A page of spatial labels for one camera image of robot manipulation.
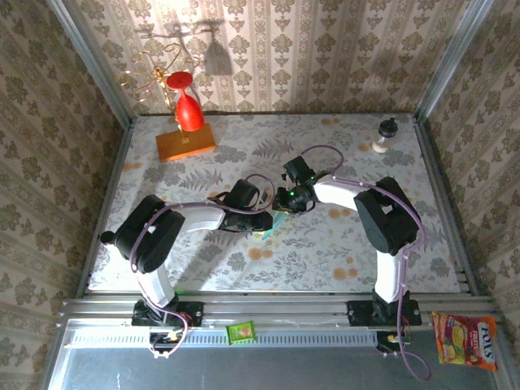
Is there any small green candy packet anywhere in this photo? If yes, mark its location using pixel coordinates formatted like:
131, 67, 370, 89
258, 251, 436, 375
225, 320, 258, 346

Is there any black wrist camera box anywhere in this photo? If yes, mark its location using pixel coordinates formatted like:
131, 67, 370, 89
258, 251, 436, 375
225, 179, 263, 208
282, 156, 316, 184

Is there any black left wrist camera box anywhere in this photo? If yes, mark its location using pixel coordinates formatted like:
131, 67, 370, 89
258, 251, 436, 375
225, 179, 263, 208

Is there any red wine glass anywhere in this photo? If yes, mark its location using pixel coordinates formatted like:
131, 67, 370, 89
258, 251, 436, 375
165, 71, 206, 133

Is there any aluminium front rail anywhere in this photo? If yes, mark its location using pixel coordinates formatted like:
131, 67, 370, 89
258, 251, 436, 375
60, 290, 497, 327

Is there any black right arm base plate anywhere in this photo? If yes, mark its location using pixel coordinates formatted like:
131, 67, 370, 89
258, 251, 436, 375
347, 299, 423, 327

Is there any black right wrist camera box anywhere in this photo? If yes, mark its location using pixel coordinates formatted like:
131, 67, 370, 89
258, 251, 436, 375
282, 156, 316, 184

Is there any grey metal sheet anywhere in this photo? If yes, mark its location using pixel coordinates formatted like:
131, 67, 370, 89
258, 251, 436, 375
40, 318, 503, 390

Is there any gold wire glass rack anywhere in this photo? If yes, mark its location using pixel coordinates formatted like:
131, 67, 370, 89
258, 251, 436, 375
115, 42, 217, 163

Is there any orange Fox's candy bag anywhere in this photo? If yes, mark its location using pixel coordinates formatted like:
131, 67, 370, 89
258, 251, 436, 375
431, 310, 499, 372

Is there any floral print table cover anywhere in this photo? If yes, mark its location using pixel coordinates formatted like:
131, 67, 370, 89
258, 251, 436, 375
87, 113, 462, 293

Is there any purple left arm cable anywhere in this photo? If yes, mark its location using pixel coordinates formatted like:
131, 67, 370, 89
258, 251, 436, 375
129, 173, 275, 362

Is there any aluminium side rail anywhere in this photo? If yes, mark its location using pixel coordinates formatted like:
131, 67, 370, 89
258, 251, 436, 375
412, 115, 481, 296
76, 121, 136, 297

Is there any aluminium frame post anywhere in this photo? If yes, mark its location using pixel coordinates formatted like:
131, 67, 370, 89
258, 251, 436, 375
47, 0, 136, 128
413, 0, 496, 119

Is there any grey slotted cable duct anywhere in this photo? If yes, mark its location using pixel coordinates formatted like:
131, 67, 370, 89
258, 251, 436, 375
69, 327, 378, 349

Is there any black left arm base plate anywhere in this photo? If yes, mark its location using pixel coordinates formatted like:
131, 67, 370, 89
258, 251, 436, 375
131, 299, 204, 328

